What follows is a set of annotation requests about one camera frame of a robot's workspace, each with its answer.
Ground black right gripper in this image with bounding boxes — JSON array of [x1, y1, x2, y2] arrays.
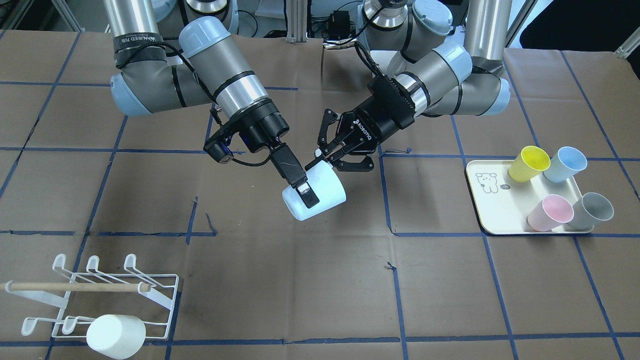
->
[[230, 102, 320, 208]]

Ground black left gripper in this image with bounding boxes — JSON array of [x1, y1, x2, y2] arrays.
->
[[305, 107, 400, 173]]

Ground light blue plastic cup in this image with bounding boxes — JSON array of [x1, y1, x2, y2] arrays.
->
[[282, 161, 346, 221]]

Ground white plastic cup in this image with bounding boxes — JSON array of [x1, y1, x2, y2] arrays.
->
[[86, 314, 146, 360]]

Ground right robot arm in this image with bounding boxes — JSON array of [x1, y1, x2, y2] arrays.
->
[[104, 0, 320, 208]]

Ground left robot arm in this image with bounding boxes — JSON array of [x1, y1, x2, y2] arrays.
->
[[305, 0, 512, 172]]

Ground yellow plastic cup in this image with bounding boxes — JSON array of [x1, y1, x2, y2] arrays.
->
[[508, 145, 551, 183]]

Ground pink plastic cup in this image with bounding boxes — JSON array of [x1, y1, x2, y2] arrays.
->
[[526, 194, 575, 232]]

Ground grey plastic cup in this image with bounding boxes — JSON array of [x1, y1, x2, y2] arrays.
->
[[567, 192, 615, 231]]

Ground black electronics box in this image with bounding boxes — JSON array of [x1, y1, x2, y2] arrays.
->
[[322, 10, 356, 51]]

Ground cream serving tray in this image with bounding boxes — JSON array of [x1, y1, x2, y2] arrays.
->
[[465, 159, 583, 236]]

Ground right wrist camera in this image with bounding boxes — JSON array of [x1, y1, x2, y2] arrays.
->
[[203, 129, 240, 164]]

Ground aluminium extrusion post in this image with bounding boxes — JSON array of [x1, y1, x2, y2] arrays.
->
[[284, 0, 311, 44]]

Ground white wire cup rack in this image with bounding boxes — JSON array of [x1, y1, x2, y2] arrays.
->
[[3, 253, 180, 344]]

